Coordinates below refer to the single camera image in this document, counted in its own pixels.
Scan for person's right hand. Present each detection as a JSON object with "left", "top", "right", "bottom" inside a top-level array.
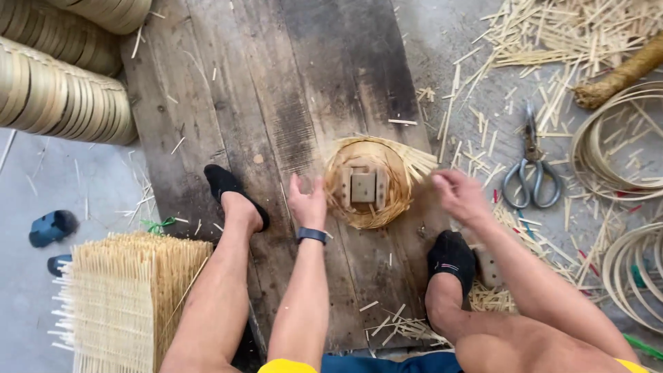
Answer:
[{"left": 431, "top": 169, "right": 494, "bottom": 229}]

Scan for person's left hand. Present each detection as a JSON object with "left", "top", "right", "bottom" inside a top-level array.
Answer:
[{"left": 287, "top": 173, "right": 328, "bottom": 233}]

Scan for black wrist watch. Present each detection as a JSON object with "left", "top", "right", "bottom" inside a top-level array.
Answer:
[{"left": 295, "top": 226, "right": 328, "bottom": 245}]

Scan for wooden block jig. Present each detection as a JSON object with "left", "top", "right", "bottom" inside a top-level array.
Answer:
[{"left": 339, "top": 166, "right": 389, "bottom": 211}]

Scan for black left sock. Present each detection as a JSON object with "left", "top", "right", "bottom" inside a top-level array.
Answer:
[{"left": 203, "top": 164, "right": 271, "bottom": 233}]

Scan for black sock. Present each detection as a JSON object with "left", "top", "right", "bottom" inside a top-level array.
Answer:
[
  {"left": 427, "top": 229, "right": 478, "bottom": 299},
  {"left": 203, "top": 164, "right": 271, "bottom": 233}
]

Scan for black right sock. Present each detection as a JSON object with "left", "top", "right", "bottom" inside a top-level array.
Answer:
[{"left": 427, "top": 229, "right": 478, "bottom": 299}]

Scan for round woven bamboo steamer basket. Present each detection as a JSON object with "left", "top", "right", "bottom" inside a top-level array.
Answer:
[{"left": 322, "top": 135, "right": 440, "bottom": 230}]

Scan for grey metal scissors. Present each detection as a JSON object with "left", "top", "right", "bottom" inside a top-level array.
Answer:
[{"left": 501, "top": 101, "right": 564, "bottom": 210}]

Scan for weathered wooden work board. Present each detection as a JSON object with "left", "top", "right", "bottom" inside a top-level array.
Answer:
[{"left": 120, "top": 0, "right": 452, "bottom": 354}]

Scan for pale wooden block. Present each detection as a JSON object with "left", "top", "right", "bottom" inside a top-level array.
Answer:
[{"left": 473, "top": 248, "right": 504, "bottom": 290}]

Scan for person's left leg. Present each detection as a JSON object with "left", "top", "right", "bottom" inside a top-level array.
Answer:
[{"left": 160, "top": 192, "right": 265, "bottom": 373}]

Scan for person's leg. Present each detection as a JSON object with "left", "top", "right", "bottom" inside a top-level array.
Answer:
[
  {"left": 424, "top": 272, "right": 641, "bottom": 373},
  {"left": 160, "top": 192, "right": 265, "bottom": 373}
]

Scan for coil of bamboo hoops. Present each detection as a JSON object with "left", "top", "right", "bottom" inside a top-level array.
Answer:
[
  {"left": 602, "top": 222, "right": 663, "bottom": 335},
  {"left": 569, "top": 81, "right": 663, "bottom": 202}
]

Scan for person's right leg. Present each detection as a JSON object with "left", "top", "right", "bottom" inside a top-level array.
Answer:
[{"left": 424, "top": 272, "right": 641, "bottom": 373}]

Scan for yellow shirt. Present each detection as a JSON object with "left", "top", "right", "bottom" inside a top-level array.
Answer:
[{"left": 257, "top": 357, "right": 649, "bottom": 373}]

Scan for heap of bamboo strip scraps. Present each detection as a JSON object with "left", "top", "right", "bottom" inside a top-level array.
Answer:
[{"left": 363, "top": 0, "right": 663, "bottom": 349}]

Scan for blue shorts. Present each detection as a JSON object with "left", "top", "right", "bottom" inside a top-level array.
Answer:
[{"left": 320, "top": 351, "right": 465, "bottom": 373}]

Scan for brown bamboo root stick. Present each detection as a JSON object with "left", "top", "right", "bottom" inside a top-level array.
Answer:
[{"left": 572, "top": 31, "right": 663, "bottom": 110}]

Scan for stack of woven bamboo mats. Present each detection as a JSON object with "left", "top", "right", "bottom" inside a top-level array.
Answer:
[{"left": 48, "top": 231, "right": 214, "bottom": 373}]

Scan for blue slipper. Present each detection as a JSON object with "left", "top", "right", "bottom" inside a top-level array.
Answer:
[
  {"left": 47, "top": 253, "right": 74, "bottom": 277},
  {"left": 28, "top": 209, "right": 80, "bottom": 249}
]

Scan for stack of bamboo steamer rings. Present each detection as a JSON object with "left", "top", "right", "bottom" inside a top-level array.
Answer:
[
  {"left": 0, "top": 36, "right": 138, "bottom": 146},
  {"left": 0, "top": 0, "right": 123, "bottom": 78},
  {"left": 47, "top": 0, "right": 154, "bottom": 36}
]

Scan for green plastic strip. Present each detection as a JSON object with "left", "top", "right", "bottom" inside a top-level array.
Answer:
[{"left": 623, "top": 333, "right": 663, "bottom": 361}]

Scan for green plastic string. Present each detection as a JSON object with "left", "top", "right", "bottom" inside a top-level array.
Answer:
[{"left": 140, "top": 216, "right": 177, "bottom": 235}]

